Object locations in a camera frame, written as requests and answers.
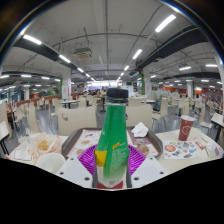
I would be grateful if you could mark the group of ceiling lights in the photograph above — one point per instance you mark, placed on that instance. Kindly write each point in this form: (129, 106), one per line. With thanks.
(165, 23)

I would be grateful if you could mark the crumpled white napkin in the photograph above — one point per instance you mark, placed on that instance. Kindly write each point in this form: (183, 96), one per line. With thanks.
(140, 130)

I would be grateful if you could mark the beige chair with round hole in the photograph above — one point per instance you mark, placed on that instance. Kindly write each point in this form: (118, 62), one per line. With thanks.
(140, 116)
(76, 120)

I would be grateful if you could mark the brown food piece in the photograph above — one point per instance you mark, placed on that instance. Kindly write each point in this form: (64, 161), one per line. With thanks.
(143, 149)

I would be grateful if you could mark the printed paper tray liner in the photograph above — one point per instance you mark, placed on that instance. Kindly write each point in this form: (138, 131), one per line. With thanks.
(85, 140)

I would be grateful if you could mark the white table with black leg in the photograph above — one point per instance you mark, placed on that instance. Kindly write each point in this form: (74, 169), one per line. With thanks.
(218, 119)
(3, 130)

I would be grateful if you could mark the dark brown food tray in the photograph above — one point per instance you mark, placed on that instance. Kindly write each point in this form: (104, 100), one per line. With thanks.
(71, 138)

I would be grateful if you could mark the clear plastic bag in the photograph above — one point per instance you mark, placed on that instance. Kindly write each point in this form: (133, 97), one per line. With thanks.
(213, 150)

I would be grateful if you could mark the white printed card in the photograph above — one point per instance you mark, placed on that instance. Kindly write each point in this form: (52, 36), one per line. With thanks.
(22, 155)

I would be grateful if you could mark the paper wrapper with fried food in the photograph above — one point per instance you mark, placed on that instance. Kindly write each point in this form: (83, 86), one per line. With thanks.
(43, 145)

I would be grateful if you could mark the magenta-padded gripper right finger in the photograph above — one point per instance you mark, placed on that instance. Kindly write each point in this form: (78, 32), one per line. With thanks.
(148, 170)

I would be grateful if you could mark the ceiling air conditioner unit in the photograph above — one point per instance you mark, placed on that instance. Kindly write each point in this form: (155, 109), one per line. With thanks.
(83, 53)

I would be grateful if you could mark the white mug with black dots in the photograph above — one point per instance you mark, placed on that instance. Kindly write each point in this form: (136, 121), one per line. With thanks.
(50, 162)

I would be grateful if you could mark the green drink bottle black cap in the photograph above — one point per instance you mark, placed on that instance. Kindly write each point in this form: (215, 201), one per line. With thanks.
(113, 143)

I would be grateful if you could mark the red paper cup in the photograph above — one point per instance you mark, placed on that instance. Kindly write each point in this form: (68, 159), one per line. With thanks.
(186, 128)

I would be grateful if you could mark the colourful sticker sheet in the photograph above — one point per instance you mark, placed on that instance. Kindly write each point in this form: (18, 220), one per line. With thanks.
(180, 149)

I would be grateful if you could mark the group of beige chairs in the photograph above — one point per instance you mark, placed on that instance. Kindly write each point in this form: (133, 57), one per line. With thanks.
(33, 113)

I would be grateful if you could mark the red sauce packet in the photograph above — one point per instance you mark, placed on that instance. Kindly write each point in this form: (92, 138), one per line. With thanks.
(200, 145)

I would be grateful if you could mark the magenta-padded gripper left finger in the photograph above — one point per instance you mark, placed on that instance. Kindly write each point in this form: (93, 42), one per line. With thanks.
(73, 171)

